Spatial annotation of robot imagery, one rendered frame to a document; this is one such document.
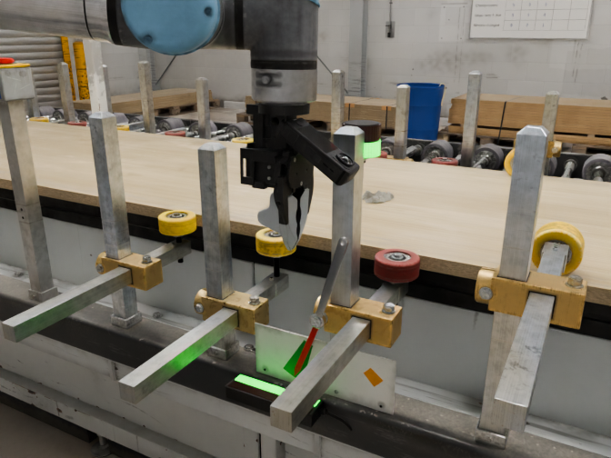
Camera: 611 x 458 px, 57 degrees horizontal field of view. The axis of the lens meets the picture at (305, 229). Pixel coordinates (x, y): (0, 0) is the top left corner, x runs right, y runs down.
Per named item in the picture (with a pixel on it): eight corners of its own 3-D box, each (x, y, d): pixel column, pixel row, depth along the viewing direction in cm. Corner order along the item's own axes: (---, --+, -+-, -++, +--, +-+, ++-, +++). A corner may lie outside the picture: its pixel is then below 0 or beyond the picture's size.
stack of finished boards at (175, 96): (213, 99, 976) (212, 89, 970) (105, 117, 778) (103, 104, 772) (179, 97, 1011) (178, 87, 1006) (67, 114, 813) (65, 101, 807)
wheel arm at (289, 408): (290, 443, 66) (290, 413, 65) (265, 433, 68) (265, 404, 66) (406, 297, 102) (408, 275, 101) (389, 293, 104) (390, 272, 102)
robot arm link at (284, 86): (328, 68, 77) (294, 70, 69) (327, 104, 79) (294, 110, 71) (274, 66, 81) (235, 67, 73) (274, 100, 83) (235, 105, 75)
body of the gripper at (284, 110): (267, 178, 86) (267, 99, 82) (317, 185, 82) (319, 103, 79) (239, 189, 80) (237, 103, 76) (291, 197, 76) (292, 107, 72)
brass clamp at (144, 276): (144, 293, 108) (141, 268, 106) (94, 279, 114) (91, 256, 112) (165, 281, 113) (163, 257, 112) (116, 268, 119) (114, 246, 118)
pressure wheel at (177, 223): (201, 265, 122) (198, 216, 118) (164, 271, 120) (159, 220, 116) (195, 253, 129) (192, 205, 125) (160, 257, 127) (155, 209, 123)
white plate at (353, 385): (392, 416, 89) (395, 363, 86) (255, 372, 101) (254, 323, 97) (393, 413, 90) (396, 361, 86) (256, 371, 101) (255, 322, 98)
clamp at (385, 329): (390, 349, 86) (392, 320, 84) (312, 328, 92) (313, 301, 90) (402, 333, 91) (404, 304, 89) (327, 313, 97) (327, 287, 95)
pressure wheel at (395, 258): (407, 326, 97) (412, 265, 93) (365, 315, 101) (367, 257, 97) (421, 307, 104) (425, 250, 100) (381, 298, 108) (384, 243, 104)
